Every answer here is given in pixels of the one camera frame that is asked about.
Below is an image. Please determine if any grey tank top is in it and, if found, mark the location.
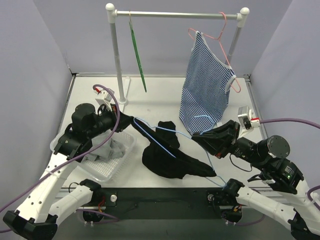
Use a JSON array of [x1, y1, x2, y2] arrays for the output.
[[85, 138, 126, 162]]

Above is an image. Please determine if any light blue wire hanger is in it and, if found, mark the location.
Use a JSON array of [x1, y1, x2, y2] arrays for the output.
[[132, 114, 230, 189]]

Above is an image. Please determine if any black tank top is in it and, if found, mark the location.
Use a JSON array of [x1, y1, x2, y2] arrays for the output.
[[124, 114, 218, 180]]

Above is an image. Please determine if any green hanger with gold hook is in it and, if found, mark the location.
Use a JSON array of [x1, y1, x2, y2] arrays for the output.
[[129, 11, 147, 93]]

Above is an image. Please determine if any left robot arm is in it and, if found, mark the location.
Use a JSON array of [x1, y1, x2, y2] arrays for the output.
[[3, 103, 134, 240]]

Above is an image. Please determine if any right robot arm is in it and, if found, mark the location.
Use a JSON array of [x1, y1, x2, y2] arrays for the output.
[[191, 118, 320, 240]]

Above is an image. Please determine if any blue white striped tank top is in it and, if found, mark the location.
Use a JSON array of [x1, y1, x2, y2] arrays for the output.
[[179, 31, 236, 135]]

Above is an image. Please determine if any white clothes rack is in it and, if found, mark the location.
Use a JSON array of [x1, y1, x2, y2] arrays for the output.
[[105, 3, 250, 107]]

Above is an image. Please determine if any white plastic basket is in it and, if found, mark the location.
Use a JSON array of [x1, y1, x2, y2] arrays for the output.
[[66, 131, 137, 183]]

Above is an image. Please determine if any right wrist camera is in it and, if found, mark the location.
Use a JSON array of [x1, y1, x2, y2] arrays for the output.
[[237, 106, 261, 130]]

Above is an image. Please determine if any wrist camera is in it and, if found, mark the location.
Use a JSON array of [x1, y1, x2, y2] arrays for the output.
[[93, 87, 113, 111], [237, 106, 261, 130]]

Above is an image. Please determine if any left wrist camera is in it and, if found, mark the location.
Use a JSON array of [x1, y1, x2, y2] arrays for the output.
[[93, 87, 113, 111]]

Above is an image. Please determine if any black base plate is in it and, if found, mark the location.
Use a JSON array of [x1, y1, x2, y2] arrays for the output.
[[85, 187, 243, 222]]

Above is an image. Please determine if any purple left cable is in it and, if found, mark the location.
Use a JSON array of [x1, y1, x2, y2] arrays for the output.
[[0, 84, 122, 233]]

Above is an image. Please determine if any pink wire hanger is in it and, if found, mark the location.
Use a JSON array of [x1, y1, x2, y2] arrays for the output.
[[187, 12, 243, 93]]

